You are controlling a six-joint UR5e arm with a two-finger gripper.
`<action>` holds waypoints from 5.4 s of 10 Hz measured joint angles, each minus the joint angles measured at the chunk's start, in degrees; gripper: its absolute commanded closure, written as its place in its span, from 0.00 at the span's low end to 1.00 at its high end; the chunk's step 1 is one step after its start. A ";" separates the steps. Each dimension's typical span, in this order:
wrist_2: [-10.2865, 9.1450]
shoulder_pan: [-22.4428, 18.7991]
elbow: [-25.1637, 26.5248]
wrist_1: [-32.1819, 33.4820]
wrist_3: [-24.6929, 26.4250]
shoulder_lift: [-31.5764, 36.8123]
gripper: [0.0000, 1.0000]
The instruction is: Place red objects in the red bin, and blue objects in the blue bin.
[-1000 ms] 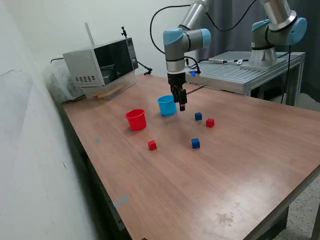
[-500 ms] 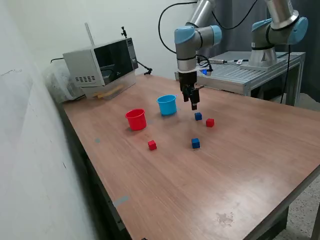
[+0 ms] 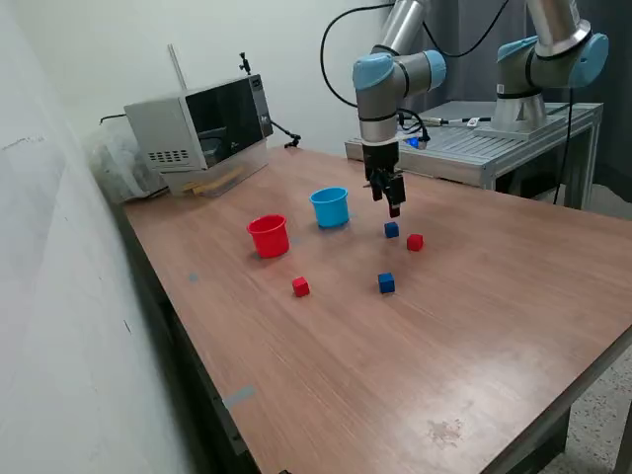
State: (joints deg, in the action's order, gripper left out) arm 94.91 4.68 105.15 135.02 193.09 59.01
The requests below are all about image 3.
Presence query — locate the clear plastic bag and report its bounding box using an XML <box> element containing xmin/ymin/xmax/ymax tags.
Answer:
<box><xmin>83</xmin><ymin>120</ymin><xmax>169</xmax><ymax>203</ymax></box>

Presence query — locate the aluminium robot mount table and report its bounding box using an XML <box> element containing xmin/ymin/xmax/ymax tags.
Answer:
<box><xmin>344</xmin><ymin>101</ymin><xmax>604</xmax><ymax>208</ymax></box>

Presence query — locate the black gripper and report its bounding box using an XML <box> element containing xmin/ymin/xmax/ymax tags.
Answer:
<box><xmin>363</xmin><ymin>140</ymin><xmax>407</xmax><ymax>219</ymax></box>

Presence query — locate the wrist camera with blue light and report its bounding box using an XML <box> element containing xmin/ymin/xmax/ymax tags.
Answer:
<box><xmin>398</xmin><ymin>109</ymin><xmax>432</xmax><ymax>150</ymax></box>

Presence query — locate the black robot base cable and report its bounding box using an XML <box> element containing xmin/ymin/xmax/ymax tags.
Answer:
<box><xmin>550</xmin><ymin>87</ymin><xmax>577</xmax><ymax>206</ymax></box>

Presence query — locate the black looping arm cable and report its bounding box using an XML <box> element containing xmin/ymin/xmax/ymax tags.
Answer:
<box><xmin>319</xmin><ymin>0</ymin><xmax>513</xmax><ymax>109</ymax></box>

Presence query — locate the red plastic cup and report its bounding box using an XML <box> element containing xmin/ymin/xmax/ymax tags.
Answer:
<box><xmin>246</xmin><ymin>213</ymin><xmax>290</xmax><ymax>260</ymax></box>

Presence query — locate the thin white rod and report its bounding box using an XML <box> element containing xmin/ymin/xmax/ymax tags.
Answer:
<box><xmin>167</xmin><ymin>43</ymin><xmax>189</xmax><ymax>93</ymax></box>

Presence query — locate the wooden stick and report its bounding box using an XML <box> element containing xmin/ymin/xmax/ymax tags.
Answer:
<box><xmin>183</xmin><ymin>167</ymin><xmax>246</xmax><ymax>195</ymax></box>

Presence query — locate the long blue-grey tape strip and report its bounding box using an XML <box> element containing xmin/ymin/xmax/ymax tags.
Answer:
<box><xmin>222</xmin><ymin>385</ymin><xmax>257</xmax><ymax>410</ymax></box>

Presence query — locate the clear acrylic stand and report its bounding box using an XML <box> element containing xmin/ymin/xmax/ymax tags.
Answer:
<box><xmin>165</xmin><ymin>140</ymin><xmax>271</xmax><ymax>198</ymax></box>

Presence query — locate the silver microwave oven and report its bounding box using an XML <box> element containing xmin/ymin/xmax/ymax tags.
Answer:
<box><xmin>122</xmin><ymin>73</ymin><xmax>275</xmax><ymax>174</ymax></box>

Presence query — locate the blue plastic cup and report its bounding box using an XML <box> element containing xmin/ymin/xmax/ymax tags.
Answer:
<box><xmin>309</xmin><ymin>186</ymin><xmax>351</xmax><ymax>229</ymax></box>

